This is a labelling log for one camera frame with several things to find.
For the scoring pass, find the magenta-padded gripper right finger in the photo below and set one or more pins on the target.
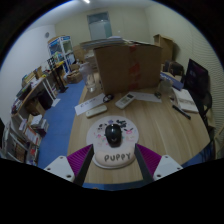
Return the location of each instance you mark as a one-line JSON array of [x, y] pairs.
[[165, 165]]

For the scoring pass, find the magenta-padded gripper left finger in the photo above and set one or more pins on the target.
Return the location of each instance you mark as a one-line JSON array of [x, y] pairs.
[[60, 166]]

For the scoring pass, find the black computer mouse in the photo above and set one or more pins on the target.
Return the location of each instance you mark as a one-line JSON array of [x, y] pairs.
[[113, 135]]

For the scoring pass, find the cluttered shelf unit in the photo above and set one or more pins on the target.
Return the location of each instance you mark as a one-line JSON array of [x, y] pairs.
[[23, 126]]

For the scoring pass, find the white paper strip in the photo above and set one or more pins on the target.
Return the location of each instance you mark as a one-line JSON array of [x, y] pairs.
[[88, 105]]

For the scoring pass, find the white book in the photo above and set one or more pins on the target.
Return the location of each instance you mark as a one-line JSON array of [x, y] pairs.
[[186, 99]]

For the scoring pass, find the small black clip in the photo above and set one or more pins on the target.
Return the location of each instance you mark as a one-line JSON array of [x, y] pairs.
[[158, 95]]

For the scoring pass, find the white paper sheet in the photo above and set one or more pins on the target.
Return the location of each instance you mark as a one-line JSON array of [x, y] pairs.
[[146, 96]]

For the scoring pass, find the blue book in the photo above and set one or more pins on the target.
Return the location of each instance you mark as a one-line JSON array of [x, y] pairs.
[[173, 80]]

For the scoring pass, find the black office chair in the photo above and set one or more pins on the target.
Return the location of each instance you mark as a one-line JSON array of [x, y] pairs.
[[198, 83]]

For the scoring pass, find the large clear plastic container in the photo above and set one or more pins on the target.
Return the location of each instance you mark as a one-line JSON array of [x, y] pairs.
[[90, 76]]

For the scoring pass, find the large brown cardboard box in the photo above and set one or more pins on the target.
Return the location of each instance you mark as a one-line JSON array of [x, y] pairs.
[[123, 68]]

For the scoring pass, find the blue-white display cabinet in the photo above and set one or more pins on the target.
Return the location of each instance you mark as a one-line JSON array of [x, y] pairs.
[[60, 50]]

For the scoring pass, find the tall open cardboard box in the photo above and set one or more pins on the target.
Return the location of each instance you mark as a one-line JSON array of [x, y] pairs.
[[165, 48]]

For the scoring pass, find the stack of papers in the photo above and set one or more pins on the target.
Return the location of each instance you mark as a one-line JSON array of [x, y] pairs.
[[103, 42]]

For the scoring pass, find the grey door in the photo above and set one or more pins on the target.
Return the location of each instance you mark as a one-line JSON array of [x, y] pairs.
[[99, 26]]

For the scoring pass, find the ceiling tube light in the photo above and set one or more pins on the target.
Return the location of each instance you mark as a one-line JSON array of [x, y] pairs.
[[87, 1]]

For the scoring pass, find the round wall clock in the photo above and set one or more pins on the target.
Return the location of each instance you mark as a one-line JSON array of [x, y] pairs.
[[47, 34]]

